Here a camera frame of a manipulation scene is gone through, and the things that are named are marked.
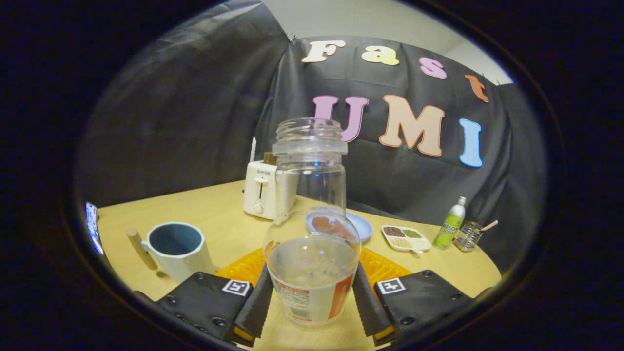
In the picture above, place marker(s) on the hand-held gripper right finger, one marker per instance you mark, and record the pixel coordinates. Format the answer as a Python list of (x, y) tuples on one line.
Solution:
[(368, 307)]

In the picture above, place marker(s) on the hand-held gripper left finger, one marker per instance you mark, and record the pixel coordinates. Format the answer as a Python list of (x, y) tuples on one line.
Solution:
[(256, 307)]

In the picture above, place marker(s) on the clear juice bottle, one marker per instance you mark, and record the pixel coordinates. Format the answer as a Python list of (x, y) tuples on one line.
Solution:
[(312, 273)]

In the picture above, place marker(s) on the green soda bottle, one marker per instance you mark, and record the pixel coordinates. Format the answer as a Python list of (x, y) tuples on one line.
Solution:
[(451, 224)]

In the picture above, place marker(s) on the white divided dish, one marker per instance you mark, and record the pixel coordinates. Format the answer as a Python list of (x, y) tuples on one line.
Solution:
[(404, 238)]

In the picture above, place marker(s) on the blue plate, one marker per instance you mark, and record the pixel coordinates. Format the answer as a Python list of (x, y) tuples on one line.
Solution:
[(363, 225)]

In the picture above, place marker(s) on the wooden table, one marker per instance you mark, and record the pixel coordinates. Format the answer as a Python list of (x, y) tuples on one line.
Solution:
[(224, 219)]

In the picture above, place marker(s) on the white toaster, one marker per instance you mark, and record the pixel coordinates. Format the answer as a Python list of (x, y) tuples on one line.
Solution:
[(261, 190)]

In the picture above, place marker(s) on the clear utensil holder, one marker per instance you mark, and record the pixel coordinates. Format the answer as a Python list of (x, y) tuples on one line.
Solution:
[(468, 235)]

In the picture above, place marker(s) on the pink utensil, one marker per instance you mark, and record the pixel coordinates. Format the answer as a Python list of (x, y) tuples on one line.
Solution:
[(489, 225)]

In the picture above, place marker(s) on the brown toast slices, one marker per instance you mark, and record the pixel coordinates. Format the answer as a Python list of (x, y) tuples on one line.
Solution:
[(269, 157)]

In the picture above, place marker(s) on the white flat utensil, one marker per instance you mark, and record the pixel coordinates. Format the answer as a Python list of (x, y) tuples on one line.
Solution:
[(252, 148)]

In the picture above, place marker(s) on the smartphone with lit screen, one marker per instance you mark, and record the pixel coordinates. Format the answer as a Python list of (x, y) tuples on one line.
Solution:
[(92, 226)]

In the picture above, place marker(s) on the black backdrop cloth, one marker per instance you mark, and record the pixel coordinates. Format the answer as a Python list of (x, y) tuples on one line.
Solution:
[(195, 97)]

